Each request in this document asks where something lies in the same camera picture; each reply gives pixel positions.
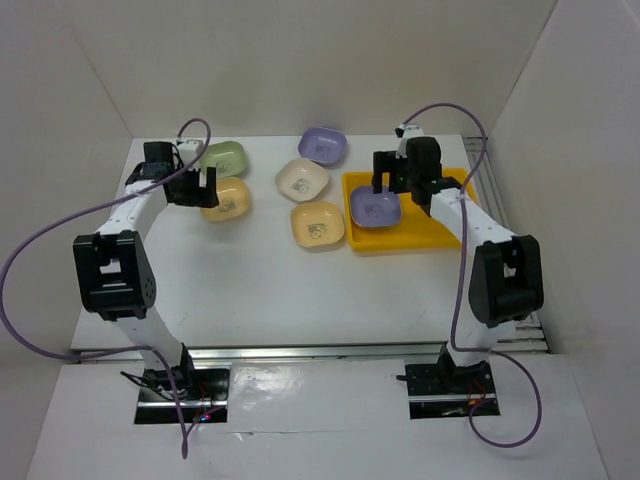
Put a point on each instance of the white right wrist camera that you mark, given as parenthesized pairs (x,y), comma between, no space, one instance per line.
(404,132)

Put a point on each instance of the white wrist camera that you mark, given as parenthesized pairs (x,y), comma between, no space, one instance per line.
(404,132)
(190,149)

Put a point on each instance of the purple panda plate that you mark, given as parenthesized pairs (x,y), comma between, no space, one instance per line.
(374,211)
(324,146)

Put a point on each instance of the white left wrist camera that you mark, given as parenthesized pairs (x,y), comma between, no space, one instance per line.
(190,149)

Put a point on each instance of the yellow plastic bin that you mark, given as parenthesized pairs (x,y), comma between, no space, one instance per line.
(415,231)

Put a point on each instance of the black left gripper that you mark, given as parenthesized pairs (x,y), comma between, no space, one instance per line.
(200,196)

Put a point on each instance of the cream panda plate centre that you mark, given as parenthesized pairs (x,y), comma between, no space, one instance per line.
(301,180)

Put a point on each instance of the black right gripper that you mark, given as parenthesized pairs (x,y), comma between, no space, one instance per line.
(383,162)

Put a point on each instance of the aluminium mounting rail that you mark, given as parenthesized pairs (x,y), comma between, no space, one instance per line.
(202,356)

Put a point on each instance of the purple panda plate back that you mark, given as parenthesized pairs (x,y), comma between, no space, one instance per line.
(324,146)

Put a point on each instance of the green panda plate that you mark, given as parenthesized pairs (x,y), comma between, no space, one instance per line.
(228,158)

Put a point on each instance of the aluminium side rail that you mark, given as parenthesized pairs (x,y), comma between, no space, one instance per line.
(506,281)

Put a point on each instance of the yellow panda plate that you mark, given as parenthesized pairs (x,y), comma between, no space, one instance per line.
(234,200)
(317,225)

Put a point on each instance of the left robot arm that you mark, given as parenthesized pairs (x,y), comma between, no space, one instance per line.
(115,277)

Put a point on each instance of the purple panda plate front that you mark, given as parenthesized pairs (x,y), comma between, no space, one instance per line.
(374,211)

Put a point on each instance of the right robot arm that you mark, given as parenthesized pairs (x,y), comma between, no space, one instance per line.
(447,206)

